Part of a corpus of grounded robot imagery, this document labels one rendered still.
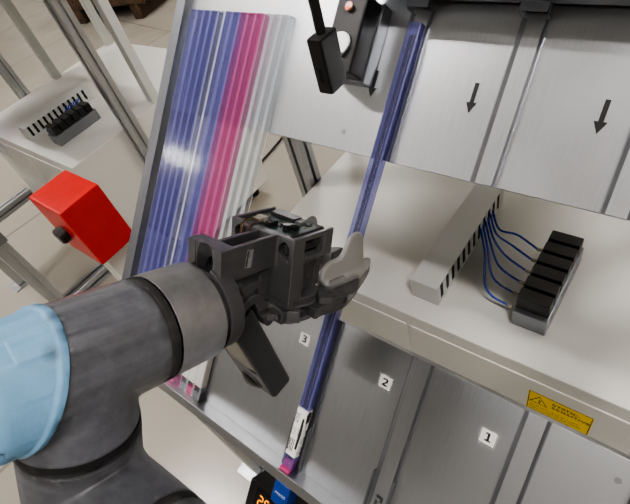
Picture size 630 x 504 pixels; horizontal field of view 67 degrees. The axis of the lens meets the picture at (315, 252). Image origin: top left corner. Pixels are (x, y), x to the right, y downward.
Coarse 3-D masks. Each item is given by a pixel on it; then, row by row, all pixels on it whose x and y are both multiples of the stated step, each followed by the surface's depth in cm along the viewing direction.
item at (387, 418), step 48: (288, 336) 57; (336, 336) 53; (240, 384) 62; (288, 384) 57; (336, 384) 53; (384, 384) 50; (432, 384) 47; (480, 384) 45; (288, 432) 57; (336, 432) 53; (384, 432) 50; (432, 432) 47; (480, 432) 44; (528, 432) 42; (576, 432) 40; (336, 480) 53; (384, 480) 50; (432, 480) 47; (480, 480) 44; (528, 480) 42; (576, 480) 40; (624, 480) 38
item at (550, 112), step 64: (256, 0) 60; (320, 0) 55; (384, 0) 50; (448, 0) 46; (384, 64) 50; (448, 64) 46; (512, 64) 43; (576, 64) 40; (320, 128) 55; (448, 128) 46; (512, 128) 42; (576, 128) 40; (576, 192) 40
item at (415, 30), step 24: (408, 24) 47; (408, 48) 47; (408, 72) 48; (384, 120) 49; (384, 144) 49; (360, 192) 50; (360, 216) 50; (336, 312) 52; (312, 360) 54; (312, 384) 53; (312, 408) 54; (288, 456) 55
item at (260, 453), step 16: (176, 400) 66; (192, 400) 65; (208, 416) 62; (224, 416) 63; (224, 432) 60; (240, 432) 60; (240, 448) 59; (256, 448) 58; (272, 464) 56; (288, 480) 54; (304, 480) 55; (304, 496) 53; (320, 496) 53
